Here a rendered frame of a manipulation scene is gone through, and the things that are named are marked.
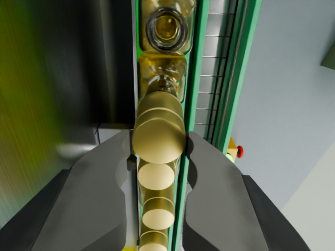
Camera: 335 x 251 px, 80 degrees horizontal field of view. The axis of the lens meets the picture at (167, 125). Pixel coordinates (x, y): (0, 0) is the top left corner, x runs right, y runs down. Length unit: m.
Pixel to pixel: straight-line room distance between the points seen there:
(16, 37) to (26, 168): 0.11
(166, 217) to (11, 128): 0.16
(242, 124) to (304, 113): 0.19
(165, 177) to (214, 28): 0.31
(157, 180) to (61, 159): 0.14
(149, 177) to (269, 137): 0.58
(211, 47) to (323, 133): 0.51
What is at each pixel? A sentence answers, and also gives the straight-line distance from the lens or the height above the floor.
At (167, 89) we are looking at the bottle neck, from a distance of 0.17.
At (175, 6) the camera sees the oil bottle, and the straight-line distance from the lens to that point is 0.21.
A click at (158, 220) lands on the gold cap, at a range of 0.23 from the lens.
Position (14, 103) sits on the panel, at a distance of 0.21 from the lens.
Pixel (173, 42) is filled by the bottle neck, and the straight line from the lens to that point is 0.16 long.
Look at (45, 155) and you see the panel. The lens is 0.25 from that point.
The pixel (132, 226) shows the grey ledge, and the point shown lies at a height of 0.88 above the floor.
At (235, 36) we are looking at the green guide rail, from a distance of 0.41.
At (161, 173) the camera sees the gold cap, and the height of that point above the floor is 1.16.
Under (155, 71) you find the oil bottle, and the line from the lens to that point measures 0.21.
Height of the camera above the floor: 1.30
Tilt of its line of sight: 61 degrees down
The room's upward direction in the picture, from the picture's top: 179 degrees clockwise
